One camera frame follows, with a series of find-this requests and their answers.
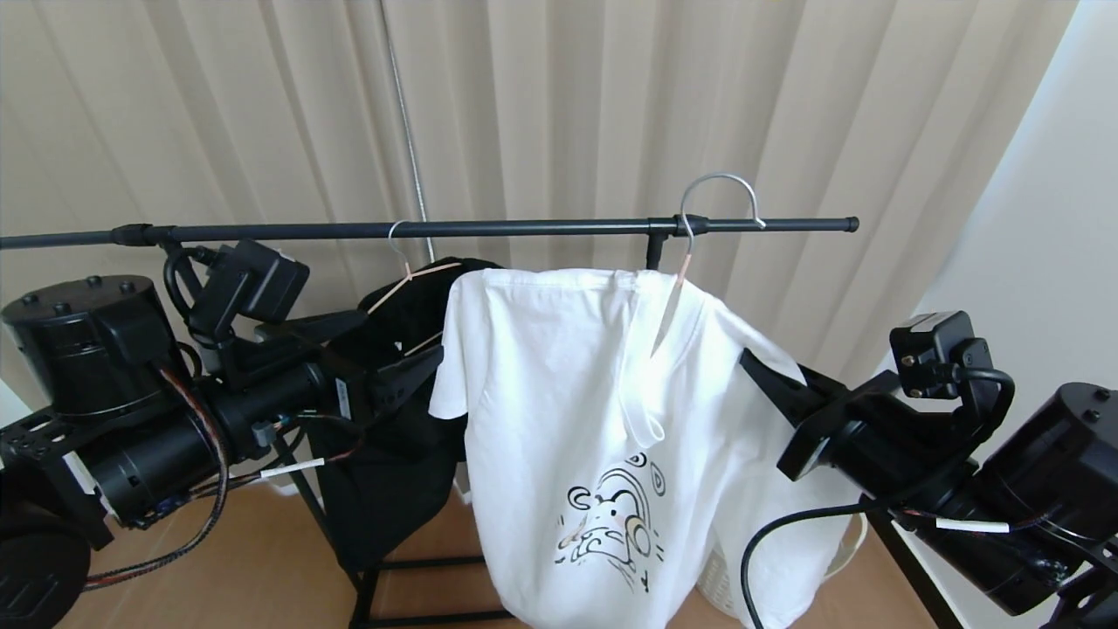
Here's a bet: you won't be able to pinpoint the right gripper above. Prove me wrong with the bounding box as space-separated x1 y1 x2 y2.
776 371 988 525

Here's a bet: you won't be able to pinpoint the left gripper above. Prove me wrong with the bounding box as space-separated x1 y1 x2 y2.
87 310 445 525

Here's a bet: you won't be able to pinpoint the pink clothes hanger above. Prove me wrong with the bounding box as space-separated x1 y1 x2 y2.
651 173 768 359
367 220 464 357

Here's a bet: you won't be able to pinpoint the black shorts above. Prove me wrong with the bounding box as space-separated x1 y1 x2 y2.
310 256 503 573

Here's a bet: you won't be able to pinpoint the white garment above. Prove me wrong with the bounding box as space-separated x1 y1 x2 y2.
428 266 866 629

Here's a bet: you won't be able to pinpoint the black clothes rack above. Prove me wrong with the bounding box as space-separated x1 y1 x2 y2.
0 216 860 629

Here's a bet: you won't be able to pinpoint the white laundry basket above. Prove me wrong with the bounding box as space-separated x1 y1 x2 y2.
696 511 869 617

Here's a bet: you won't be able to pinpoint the beige curtain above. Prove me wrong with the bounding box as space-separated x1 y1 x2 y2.
0 0 1080 508

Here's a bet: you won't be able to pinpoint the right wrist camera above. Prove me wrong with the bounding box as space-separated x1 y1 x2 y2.
889 310 1016 429

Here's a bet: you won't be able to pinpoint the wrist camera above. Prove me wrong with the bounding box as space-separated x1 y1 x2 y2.
188 240 311 368
889 310 1016 429

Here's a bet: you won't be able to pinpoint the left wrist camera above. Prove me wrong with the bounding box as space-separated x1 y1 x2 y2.
188 240 311 368

